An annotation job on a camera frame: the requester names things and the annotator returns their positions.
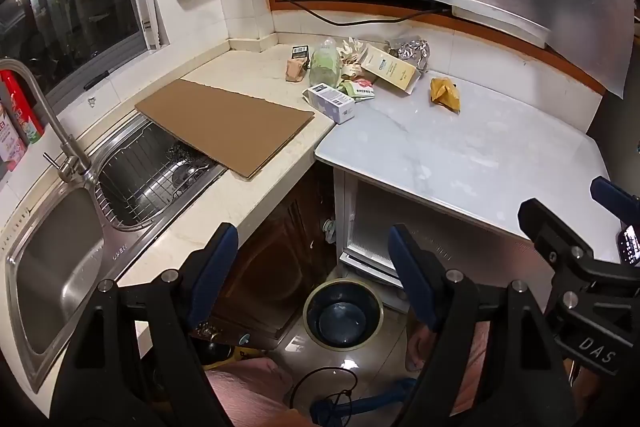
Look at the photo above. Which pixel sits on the brown cardboard sheet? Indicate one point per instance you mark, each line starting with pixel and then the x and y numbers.
pixel 225 122

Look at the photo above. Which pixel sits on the green plastic bottle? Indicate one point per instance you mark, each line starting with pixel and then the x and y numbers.
pixel 325 64

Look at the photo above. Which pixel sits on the brown paper bag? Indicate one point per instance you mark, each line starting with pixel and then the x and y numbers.
pixel 296 69

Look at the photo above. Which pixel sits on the grey pipe valve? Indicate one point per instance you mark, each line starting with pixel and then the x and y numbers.
pixel 330 229

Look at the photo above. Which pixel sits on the person's leg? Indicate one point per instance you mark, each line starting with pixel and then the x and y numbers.
pixel 420 347
pixel 250 392

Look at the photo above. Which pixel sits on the small black box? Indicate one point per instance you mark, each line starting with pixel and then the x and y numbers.
pixel 300 52

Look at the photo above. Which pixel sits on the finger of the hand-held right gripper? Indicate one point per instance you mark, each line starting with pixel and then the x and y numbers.
pixel 550 232
pixel 612 199

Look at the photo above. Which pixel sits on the red labelled bottle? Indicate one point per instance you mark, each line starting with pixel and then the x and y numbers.
pixel 17 117

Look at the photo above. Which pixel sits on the white paper wrapper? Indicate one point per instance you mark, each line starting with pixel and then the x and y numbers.
pixel 352 54

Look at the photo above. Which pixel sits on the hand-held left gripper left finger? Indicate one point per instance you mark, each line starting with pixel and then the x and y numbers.
pixel 220 257

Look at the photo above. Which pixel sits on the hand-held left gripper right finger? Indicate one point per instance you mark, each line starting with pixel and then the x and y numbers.
pixel 405 257

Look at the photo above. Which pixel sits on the yellow wrapper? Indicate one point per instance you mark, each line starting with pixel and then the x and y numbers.
pixel 445 93

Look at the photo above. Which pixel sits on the beige carton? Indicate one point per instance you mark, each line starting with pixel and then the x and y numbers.
pixel 392 69

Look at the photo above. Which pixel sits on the stainless steel sink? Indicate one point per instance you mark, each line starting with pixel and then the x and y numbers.
pixel 50 257

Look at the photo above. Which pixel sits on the person's left leg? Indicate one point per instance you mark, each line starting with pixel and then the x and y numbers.
pixel 250 392

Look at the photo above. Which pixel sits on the green snack packet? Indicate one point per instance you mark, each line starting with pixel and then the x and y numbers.
pixel 357 89

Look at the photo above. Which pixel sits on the steel faucet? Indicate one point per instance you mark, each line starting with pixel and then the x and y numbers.
pixel 50 117

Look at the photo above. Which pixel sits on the round dark waste bin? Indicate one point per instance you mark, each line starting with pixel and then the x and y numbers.
pixel 342 317

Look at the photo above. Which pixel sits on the blue tube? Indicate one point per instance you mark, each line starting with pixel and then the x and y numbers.
pixel 370 402

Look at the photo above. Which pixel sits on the white cabinet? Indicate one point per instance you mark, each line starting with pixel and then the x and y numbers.
pixel 380 227

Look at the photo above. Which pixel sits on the steel wool scrubber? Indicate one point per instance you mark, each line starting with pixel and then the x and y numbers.
pixel 179 153

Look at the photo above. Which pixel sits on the brown wooden trim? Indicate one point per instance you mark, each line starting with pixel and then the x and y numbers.
pixel 270 1

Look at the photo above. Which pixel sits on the white plastic wall rack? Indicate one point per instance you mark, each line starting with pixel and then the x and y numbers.
pixel 147 12

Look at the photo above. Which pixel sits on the foil wrapper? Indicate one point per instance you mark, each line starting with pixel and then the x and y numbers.
pixel 412 52

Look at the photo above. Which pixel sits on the person's right leg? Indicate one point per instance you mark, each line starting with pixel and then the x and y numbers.
pixel 420 347

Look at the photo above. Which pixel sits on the grey framed window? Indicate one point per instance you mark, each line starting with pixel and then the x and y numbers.
pixel 75 7

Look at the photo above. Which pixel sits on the brown wooden cabinet door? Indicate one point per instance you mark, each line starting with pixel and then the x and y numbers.
pixel 280 257

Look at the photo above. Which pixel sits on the white and blue box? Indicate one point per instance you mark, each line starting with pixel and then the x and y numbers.
pixel 330 102

